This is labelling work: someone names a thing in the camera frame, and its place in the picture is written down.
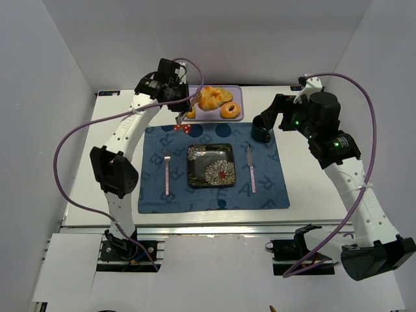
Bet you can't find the twisted orange bread ring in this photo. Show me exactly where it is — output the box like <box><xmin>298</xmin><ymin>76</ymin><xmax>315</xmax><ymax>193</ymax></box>
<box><xmin>197</xmin><ymin>86</ymin><xmax>224</xmax><ymax>112</ymax></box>

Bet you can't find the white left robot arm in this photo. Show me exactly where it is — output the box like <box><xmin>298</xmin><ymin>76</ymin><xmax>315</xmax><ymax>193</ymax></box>
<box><xmin>90</xmin><ymin>58</ymin><xmax>191</xmax><ymax>243</ymax></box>

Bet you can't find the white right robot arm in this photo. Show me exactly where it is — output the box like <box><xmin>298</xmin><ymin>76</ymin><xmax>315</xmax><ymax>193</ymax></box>
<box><xmin>260</xmin><ymin>92</ymin><xmax>415</xmax><ymax>281</ymax></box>

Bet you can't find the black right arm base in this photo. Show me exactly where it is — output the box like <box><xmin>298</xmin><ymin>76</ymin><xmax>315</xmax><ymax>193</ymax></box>
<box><xmin>265</xmin><ymin>224</ymin><xmax>335</xmax><ymax>275</ymax></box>

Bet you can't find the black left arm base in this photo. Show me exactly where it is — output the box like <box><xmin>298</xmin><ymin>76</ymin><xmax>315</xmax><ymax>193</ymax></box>
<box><xmin>96</xmin><ymin>229</ymin><xmax>161</xmax><ymax>273</ymax></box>

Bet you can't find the striped orange bread roll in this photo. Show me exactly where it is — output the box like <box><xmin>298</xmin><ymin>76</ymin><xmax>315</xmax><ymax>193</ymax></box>
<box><xmin>186</xmin><ymin>106</ymin><xmax>196</xmax><ymax>119</ymax></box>

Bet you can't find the brown bread slice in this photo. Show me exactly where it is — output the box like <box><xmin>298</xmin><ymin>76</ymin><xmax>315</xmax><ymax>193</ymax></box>
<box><xmin>218</xmin><ymin>87</ymin><xmax>233</xmax><ymax>107</ymax></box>

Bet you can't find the dark green mug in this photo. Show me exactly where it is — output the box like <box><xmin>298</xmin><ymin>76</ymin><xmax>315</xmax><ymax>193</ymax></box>
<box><xmin>251</xmin><ymin>115</ymin><xmax>272</xmax><ymax>144</ymax></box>

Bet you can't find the sugared orange donut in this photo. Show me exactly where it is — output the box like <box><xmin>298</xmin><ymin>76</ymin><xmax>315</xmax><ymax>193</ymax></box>
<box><xmin>220</xmin><ymin>101</ymin><xmax>241</xmax><ymax>119</ymax></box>

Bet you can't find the lilac plastic tray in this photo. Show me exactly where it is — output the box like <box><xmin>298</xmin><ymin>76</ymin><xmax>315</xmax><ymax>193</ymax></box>
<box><xmin>183</xmin><ymin>85</ymin><xmax>244</xmax><ymax>122</ymax></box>

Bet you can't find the black logo sticker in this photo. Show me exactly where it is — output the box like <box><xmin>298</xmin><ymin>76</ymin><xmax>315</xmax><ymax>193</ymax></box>
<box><xmin>97</xmin><ymin>90</ymin><xmax>120</xmax><ymax>96</ymax></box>

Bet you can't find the blue patterned placemat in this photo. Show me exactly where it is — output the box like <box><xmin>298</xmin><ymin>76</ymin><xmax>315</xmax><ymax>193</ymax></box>
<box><xmin>138</xmin><ymin>122</ymin><xmax>290</xmax><ymax>214</ymax></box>

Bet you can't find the black floral square plate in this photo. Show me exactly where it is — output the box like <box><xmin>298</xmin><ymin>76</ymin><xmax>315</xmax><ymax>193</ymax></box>
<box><xmin>187</xmin><ymin>143</ymin><xmax>236</xmax><ymax>188</ymax></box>

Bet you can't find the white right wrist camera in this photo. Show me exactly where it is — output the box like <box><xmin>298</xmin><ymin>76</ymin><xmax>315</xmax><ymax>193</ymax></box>
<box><xmin>293</xmin><ymin>75</ymin><xmax>322</xmax><ymax>104</ymax></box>

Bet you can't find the knife with pink handle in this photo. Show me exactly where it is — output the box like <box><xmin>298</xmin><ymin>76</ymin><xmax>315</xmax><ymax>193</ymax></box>
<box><xmin>247</xmin><ymin>144</ymin><xmax>256</xmax><ymax>194</ymax></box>

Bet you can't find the fork with pink handle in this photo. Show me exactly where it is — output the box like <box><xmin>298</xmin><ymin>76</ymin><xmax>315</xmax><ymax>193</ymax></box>
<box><xmin>164</xmin><ymin>149</ymin><xmax>171</xmax><ymax>196</ymax></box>

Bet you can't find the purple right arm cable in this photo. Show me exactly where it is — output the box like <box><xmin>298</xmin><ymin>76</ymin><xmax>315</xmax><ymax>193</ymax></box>
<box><xmin>281</xmin><ymin>73</ymin><xmax>378</xmax><ymax>278</ymax></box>

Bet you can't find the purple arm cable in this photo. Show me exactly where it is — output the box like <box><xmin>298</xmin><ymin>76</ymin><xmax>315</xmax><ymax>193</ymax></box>
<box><xmin>281</xmin><ymin>73</ymin><xmax>378</xmax><ymax>278</ymax></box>
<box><xmin>53</xmin><ymin>57</ymin><xmax>205</xmax><ymax>272</ymax></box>

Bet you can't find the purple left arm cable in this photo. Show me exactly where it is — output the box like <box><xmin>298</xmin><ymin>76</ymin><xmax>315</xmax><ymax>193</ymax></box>
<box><xmin>53</xmin><ymin>57</ymin><xmax>205</xmax><ymax>272</ymax></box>

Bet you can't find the aluminium front frame rail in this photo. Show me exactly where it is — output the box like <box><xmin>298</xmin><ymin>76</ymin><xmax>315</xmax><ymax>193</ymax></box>
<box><xmin>58</xmin><ymin>220</ymin><xmax>355</xmax><ymax>243</ymax></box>

